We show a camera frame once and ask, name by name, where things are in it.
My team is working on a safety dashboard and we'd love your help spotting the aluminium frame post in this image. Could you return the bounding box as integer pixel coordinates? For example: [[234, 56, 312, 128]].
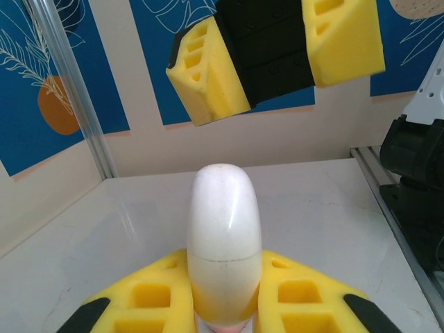
[[33, 0, 119, 180]]

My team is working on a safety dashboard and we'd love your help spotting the wide aluminium base rail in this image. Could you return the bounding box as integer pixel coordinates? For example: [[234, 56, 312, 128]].
[[349, 145, 444, 302]]

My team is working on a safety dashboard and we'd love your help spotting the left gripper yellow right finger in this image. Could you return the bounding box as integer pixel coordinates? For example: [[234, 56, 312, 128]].
[[255, 248, 402, 333]]

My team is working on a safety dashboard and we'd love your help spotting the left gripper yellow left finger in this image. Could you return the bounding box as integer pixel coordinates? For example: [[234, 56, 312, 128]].
[[57, 248, 197, 333]]

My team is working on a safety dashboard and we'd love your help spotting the white pink earbud charging case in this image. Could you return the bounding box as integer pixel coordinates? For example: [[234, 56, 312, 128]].
[[186, 162, 263, 333]]

